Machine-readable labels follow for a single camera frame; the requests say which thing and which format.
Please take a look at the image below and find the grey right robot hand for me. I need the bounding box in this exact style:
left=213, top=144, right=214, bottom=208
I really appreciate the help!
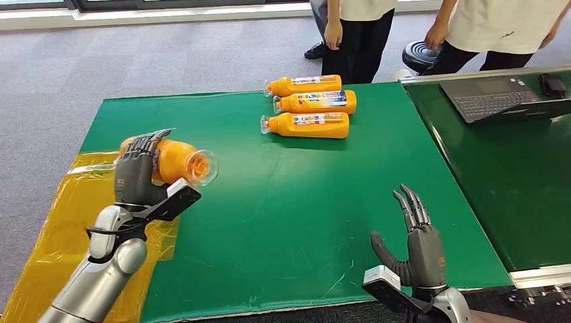
left=370, top=183, right=448, bottom=291

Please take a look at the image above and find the yellow taped cardboard box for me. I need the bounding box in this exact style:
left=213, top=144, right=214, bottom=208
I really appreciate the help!
left=1, top=149, right=180, bottom=323

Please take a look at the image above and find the black round stool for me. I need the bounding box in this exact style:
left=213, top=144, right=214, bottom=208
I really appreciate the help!
left=401, top=40, right=443, bottom=75

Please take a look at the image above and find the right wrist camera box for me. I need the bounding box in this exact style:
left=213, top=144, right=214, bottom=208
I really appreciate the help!
left=362, top=265, right=434, bottom=316

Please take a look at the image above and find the black table mechanism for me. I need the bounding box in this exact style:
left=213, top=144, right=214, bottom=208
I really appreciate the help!
left=508, top=285, right=571, bottom=310

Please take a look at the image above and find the person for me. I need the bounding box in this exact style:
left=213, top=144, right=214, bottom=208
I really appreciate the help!
left=304, top=0, right=399, bottom=85
left=424, top=0, right=571, bottom=76

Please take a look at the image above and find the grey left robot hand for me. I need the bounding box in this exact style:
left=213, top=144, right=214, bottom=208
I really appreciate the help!
left=113, top=129, right=178, bottom=211

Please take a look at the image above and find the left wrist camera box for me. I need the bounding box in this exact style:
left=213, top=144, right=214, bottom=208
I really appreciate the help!
left=146, top=178, right=203, bottom=223

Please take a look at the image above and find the dark grey laptop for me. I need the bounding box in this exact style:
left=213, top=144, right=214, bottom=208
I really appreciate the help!
left=439, top=76, right=571, bottom=124

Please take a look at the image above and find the small black device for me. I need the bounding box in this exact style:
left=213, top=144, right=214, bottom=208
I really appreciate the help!
left=540, top=73, right=568, bottom=100

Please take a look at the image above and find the green table mat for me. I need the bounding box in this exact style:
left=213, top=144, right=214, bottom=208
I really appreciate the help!
left=80, top=82, right=514, bottom=323

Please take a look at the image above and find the green table with metal frame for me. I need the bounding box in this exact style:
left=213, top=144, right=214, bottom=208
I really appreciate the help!
left=399, top=65, right=571, bottom=291

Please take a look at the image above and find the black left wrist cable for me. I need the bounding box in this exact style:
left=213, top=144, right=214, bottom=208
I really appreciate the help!
left=86, top=224, right=149, bottom=264

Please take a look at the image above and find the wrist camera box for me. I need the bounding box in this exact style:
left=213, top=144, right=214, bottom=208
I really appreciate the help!
left=362, top=265, right=434, bottom=316
left=146, top=178, right=203, bottom=223

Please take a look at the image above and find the orange detergent bottle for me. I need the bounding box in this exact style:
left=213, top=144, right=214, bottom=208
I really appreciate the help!
left=119, top=137, right=220, bottom=188
left=273, top=89, right=358, bottom=116
left=260, top=112, right=350, bottom=140
left=264, top=74, right=343, bottom=98

